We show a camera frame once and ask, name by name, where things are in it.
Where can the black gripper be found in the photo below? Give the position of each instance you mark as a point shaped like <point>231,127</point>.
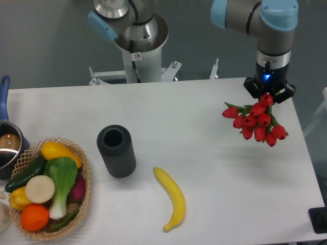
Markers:
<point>280,91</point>

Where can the red tulip bouquet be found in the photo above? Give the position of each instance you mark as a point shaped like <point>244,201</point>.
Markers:
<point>257,121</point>

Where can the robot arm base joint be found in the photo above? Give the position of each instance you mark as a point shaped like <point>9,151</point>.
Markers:
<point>132,25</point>

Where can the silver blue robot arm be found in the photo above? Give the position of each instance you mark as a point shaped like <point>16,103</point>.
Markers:
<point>272,24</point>

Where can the black device at edge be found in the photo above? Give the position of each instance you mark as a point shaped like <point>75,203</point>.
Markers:
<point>318,219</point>

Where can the yellow banana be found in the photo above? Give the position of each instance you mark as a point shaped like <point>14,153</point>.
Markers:
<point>176,195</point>

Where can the dark grey ribbed vase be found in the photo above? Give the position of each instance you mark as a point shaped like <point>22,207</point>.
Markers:
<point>114,143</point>

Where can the purple red vegetable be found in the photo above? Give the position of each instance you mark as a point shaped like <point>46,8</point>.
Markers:
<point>78,190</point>

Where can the green bok choy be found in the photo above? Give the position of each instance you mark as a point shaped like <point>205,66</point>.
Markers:
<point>63,172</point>

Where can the yellow squash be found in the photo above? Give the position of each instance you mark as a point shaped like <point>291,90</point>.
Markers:
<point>51,150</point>

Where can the green bean pod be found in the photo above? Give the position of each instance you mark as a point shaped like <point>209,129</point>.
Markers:
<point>64,222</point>

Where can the woven wicker basket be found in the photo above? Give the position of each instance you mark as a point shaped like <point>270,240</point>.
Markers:
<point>26,158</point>

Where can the green cucumber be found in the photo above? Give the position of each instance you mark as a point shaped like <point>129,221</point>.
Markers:
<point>35,168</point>

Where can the white round radish slice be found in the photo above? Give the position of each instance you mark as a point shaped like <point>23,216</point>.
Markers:
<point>40,189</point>

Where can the orange fruit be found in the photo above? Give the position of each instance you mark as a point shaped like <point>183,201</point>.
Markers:
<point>34,217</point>

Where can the yellow bell pepper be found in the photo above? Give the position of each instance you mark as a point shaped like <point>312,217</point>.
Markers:
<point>18,199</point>

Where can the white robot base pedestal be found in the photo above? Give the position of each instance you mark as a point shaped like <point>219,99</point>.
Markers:
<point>139,67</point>

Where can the blue handled saucepan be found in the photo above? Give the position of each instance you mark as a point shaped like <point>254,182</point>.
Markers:
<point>13,143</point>

